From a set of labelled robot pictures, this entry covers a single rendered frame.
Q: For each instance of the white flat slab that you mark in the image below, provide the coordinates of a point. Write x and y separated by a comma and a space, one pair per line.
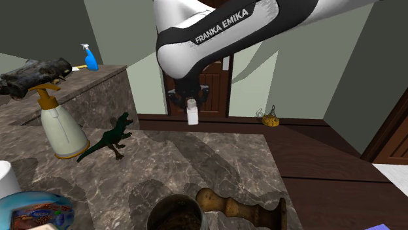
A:
395, 176

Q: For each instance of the green dinosaur toy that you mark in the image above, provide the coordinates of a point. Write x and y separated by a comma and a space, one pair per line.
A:
112, 135

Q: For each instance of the blue spray bottle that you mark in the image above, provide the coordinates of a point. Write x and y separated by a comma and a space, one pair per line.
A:
91, 62

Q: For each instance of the purple flat thing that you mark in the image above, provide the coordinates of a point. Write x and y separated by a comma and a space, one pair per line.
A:
378, 227

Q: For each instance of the yellow round basket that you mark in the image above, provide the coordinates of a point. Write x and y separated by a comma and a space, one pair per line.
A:
270, 121

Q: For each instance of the white round container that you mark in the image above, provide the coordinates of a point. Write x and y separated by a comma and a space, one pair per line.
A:
6, 180

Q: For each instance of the dark metal cup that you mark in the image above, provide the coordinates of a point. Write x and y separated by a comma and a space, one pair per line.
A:
173, 216

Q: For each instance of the dark brown panelled door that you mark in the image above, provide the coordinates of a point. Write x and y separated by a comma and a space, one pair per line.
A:
393, 143

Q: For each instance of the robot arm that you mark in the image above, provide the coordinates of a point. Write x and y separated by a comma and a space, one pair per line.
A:
178, 60

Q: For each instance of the white plastic bottle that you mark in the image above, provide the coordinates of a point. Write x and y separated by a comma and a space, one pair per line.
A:
192, 115

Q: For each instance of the white yellow pump dispenser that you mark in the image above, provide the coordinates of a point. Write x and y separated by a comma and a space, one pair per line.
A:
63, 130

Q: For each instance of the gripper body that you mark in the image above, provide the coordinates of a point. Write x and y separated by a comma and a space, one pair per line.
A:
182, 90

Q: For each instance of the brown wooden door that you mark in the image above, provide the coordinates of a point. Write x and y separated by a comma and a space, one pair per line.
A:
215, 92

